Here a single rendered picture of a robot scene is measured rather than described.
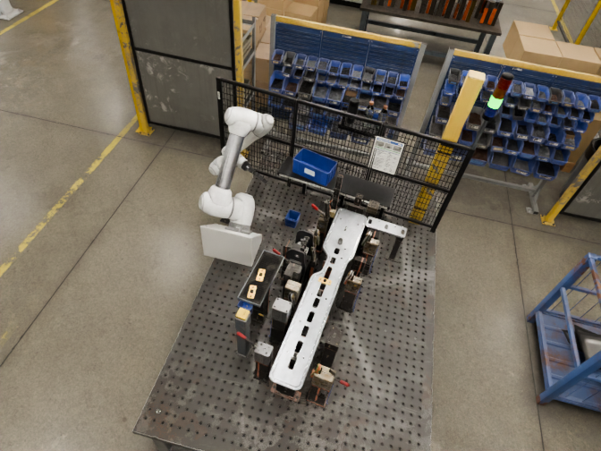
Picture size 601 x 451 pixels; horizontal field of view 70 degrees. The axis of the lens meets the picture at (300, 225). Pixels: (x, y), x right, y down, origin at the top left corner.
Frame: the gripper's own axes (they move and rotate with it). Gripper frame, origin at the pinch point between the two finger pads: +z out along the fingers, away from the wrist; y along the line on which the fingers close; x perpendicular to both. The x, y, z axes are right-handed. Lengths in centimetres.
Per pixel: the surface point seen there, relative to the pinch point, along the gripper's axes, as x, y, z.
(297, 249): 21, -56, 62
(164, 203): 81, 90, -96
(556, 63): -283, 138, 125
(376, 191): -46, 7, 73
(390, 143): -75, -16, 62
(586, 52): -316, 149, 143
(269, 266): 39, -68, 57
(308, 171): -25.7, -3.8, 24.2
